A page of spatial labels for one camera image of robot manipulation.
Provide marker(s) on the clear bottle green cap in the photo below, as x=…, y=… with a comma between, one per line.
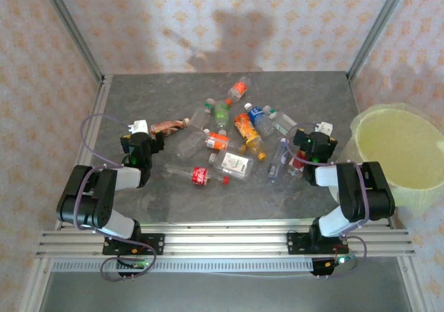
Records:
x=200, y=116

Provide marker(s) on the aluminium frame post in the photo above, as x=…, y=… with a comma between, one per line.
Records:
x=74, y=31
x=375, y=31

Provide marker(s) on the aluminium front rail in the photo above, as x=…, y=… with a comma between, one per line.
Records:
x=225, y=242

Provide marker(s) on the aluminium frame leg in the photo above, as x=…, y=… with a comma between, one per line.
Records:
x=34, y=284
x=412, y=291

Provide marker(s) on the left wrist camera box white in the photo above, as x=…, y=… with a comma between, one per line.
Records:
x=139, y=126

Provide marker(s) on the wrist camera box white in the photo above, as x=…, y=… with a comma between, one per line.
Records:
x=139, y=126
x=324, y=127

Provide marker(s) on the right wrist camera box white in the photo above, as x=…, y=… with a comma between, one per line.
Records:
x=324, y=127

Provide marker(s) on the grey metal lower panel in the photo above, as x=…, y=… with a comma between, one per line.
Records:
x=225, y=291

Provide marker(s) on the blue label bottle white cap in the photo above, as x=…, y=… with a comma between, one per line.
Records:
x=258, y=116

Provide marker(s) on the pale yellow bin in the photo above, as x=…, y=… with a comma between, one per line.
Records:
x=399, y=145

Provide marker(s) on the orange juice bottle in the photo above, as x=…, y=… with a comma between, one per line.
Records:
x=248, y=131

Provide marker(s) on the clear bottle orange cap label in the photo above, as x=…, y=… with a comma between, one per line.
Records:
x=238, y=88

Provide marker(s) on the clear bottle green white label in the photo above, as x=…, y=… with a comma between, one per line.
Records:
x=284, y=122

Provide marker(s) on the pale blue water bottle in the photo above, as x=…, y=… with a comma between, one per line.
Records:
x=277, y=161

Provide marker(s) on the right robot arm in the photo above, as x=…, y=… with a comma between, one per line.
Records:
x=378, y=194

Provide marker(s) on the aluminium side rail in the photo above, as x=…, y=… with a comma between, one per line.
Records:
x=102, y=97

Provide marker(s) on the flat clear bottle white label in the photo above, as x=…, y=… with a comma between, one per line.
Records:
x=233, y=164

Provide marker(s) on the crushed brown bottle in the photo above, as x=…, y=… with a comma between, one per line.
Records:
x=170, y=126

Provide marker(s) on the clear bottle red cola label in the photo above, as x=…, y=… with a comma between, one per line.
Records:
x=199, y=175

